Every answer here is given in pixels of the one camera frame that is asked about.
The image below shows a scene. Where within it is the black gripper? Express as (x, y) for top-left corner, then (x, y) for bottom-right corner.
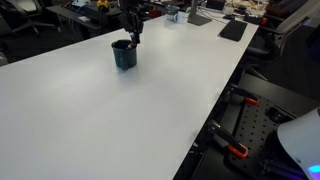
(119, 0), (143, 45)

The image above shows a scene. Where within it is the red-capped marker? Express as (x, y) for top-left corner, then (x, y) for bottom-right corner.
(126, 43), (137, 50)

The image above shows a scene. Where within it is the dark blue mug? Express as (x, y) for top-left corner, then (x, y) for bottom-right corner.
(111, 39), (137, 71)

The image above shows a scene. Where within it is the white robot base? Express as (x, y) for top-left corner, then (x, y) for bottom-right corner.
(277, 107), (320, 180)

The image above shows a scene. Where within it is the yellow red toy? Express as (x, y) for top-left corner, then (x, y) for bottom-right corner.
(96, 0), (109, 12)

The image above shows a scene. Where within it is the white mug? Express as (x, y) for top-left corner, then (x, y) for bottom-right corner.
(174, 11), (189, 24)

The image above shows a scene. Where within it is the grey monitor stand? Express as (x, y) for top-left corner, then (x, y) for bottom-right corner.
(188, 0), (211, 26)

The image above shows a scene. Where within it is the black keyboard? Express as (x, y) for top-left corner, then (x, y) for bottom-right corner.
(219, 20), (247, 41)

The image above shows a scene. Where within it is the grey office chair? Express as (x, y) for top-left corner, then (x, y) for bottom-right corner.
(1, 0), (56, 35)

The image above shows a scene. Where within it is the black office chair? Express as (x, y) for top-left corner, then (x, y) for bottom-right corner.
(245, 0), (320, 61)

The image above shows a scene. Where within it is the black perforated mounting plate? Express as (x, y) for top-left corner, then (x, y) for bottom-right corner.
(191, 75), (319, 180)

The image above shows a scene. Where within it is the orange-handled clamp near table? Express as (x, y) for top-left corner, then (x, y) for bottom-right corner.
(227, 84), (260, 105)

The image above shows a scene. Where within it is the orange-handled clamp front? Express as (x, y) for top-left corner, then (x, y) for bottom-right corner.
(208, 120), (249, 159)

